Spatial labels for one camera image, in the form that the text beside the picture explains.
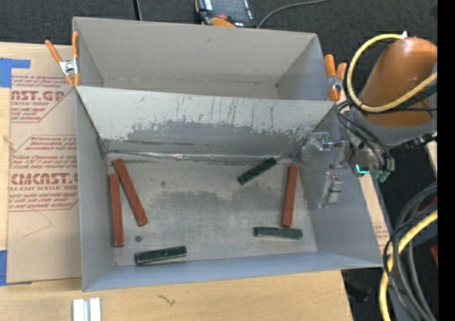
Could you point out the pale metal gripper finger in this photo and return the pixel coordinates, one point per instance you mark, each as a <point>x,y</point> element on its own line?
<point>313,147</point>
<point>330,193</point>

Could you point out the red-brown flat block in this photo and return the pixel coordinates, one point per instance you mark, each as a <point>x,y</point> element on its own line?
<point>290,197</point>
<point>116,211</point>
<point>131,193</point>

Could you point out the dark green flat block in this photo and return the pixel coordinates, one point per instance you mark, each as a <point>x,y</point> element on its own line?
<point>160,255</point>
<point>278,233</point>
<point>256,171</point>

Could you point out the grey metal bin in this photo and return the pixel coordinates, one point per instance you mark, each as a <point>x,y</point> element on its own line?
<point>199,202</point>

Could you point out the brown cardboard board red print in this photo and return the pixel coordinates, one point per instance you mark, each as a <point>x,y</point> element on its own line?
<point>42,156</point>

